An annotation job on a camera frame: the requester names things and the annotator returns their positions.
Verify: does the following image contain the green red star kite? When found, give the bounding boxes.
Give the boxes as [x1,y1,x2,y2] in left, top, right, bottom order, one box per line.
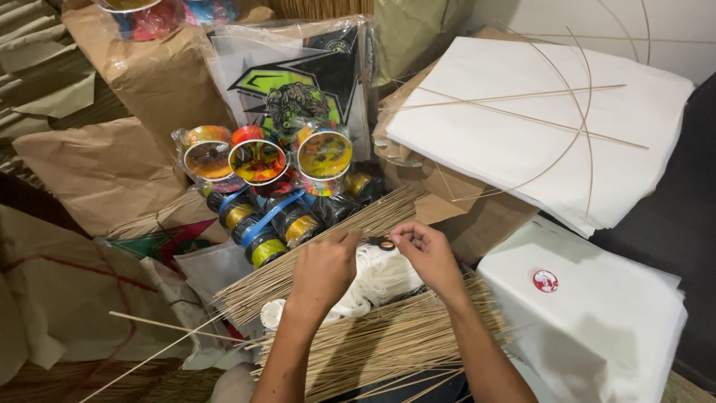
[106,218,220,265]

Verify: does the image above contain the stack of plain white paper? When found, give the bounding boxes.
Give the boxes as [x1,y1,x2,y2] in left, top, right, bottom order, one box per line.
[385,36,695,238]

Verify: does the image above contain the bundle of black thread spools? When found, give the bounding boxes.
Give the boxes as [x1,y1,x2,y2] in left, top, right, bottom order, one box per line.
[205,171,387,271]

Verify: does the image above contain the flat brown paper package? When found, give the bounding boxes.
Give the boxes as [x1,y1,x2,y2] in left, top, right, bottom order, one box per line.
[12,116,190,237]

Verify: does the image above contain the small white pot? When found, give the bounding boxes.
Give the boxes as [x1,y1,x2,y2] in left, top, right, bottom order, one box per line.
[260,299,287,332]

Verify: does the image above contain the long bundle of bamboo sticks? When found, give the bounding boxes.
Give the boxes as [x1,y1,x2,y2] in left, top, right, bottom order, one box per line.
[214,186,427,328]

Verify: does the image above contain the white string bundle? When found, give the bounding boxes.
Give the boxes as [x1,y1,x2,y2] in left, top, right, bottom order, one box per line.
[323,244,425,322]

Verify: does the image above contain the straight thin bamboo stick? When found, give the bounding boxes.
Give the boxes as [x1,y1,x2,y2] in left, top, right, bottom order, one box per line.
[394,80,650,151]
[380,84,627,112]

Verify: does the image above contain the yellow blue marbled spool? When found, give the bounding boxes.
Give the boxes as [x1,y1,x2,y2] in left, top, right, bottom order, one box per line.
[295,123,354,181]

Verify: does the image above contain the white cloth bundle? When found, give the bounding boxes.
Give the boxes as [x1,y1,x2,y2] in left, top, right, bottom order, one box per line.
[210,363,259,403]

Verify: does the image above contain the brown paper with red lines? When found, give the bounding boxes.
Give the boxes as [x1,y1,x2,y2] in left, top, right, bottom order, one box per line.
[0,204,194,386]

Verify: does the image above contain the person's dark trousers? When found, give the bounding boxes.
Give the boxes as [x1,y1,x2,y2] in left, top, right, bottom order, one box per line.
[327,369,472,403]

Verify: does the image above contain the person's right hand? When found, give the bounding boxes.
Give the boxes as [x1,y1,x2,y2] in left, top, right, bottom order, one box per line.
[389,220,472,306]

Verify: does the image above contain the bag of printed green kites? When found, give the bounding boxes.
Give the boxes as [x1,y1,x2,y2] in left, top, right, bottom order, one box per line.
[206,17,374,163]

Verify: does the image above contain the white paper stack red stamp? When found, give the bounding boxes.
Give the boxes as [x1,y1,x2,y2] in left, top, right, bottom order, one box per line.
[477,215,689,403]

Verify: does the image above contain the heap of brown straw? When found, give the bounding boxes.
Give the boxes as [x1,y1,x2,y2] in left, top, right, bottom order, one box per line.
[0,358,226,403]

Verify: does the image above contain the tall brown paper package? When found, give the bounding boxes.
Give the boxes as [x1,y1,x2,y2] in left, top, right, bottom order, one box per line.
[62,0,275,154]

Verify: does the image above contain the orange yellow marbled spool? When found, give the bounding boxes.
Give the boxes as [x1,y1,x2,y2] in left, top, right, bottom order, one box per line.
[180,125,236,182]

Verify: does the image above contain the curved thin bamboo stick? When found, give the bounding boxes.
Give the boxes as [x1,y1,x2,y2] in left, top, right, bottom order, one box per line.
[452,40,594,203]
[565,26,595,219]

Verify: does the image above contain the loose thin bamboo stick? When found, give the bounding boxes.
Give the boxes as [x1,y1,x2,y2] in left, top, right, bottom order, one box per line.
[78,315,224,403]
[109,311,249,342]

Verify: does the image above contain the bagged red blue spools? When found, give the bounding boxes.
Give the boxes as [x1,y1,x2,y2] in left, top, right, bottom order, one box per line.
[95,0,238,42]

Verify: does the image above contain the person's left hand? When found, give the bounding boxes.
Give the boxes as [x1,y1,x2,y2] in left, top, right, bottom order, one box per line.
[290,228,365,315]

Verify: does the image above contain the wide heap of bamboo sticks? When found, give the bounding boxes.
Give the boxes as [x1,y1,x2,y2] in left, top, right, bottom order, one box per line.
[246,273,512,403]

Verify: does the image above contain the brown paper under white stack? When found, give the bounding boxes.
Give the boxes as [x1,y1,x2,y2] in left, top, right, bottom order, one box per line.
[372,27,540,264]

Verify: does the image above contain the white kites in clear plastic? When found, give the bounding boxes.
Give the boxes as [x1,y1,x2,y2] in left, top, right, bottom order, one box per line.
[140,240,264,371]

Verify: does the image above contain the red green marbled spool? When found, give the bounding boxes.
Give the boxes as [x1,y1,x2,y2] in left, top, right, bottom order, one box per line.
[228,125,289,187]

